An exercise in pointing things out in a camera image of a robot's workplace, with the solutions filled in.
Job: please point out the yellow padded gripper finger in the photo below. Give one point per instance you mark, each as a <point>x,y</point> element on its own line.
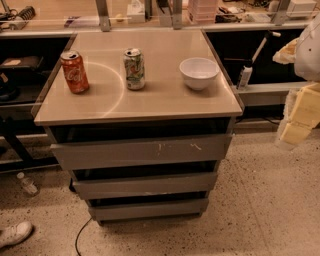
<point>301,116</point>

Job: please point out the grey bottom drawer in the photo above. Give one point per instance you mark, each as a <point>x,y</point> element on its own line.
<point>147,210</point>

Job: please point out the grey drawer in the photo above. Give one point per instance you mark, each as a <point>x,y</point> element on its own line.
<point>147,210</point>
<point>137,152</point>
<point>145,186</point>

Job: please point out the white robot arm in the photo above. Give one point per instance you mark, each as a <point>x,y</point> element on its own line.
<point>304,53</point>

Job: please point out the grey top drawer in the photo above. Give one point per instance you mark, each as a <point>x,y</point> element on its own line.
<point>137,152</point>

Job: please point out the grey drawer cabinet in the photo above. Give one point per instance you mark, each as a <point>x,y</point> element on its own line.
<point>164,107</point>

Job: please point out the grey middle drawer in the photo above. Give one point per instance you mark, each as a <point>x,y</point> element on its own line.
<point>145,186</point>

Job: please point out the white squeeze bottle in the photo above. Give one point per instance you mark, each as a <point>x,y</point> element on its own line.
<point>244,77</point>

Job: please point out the white box device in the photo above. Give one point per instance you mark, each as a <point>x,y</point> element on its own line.
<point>300,8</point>

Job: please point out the white bowl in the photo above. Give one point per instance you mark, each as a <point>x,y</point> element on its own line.
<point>198,73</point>

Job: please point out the pink stacked trays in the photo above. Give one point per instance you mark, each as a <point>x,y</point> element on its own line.
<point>202,11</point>

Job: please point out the green white soda can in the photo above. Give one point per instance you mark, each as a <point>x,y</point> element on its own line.
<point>133,60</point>

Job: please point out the white tissue box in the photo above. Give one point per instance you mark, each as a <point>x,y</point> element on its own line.
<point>136,12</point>

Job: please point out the red cola can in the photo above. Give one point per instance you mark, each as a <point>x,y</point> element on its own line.
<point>74,71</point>

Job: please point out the clear plastic bottle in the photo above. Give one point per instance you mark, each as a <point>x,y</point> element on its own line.
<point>27,184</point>

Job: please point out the black coiled spring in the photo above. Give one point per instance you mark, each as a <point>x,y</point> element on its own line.
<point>27,13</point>

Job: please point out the white sneaker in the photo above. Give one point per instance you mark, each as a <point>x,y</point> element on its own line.
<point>15,234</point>

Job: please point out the white handled tool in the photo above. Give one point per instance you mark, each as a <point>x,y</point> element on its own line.
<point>267,35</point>

